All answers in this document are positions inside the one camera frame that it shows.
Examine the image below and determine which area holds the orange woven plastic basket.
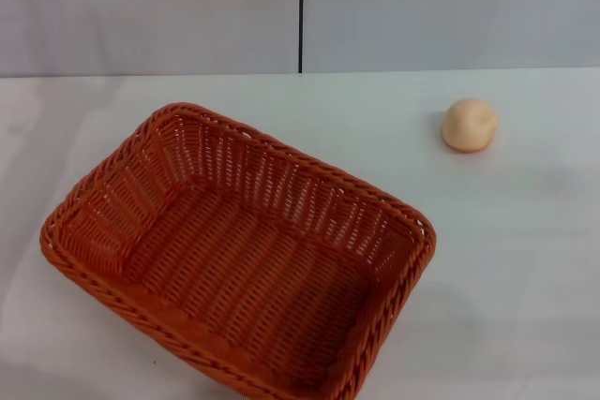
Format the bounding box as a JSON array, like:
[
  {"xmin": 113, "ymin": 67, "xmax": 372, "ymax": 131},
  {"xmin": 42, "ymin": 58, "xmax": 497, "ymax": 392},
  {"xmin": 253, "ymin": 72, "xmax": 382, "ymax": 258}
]
[{"xmin": 39, "ymin": 100, "xmax": 437, "ymax": 400}]

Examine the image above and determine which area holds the pale peach-shaped bun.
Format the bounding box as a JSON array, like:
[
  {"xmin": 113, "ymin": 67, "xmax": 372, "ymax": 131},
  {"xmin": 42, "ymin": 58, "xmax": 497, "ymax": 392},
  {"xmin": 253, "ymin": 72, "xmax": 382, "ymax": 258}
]
[{"xmin": 440, "ymin": 97, "xmax": 498, "ymax": 155}]

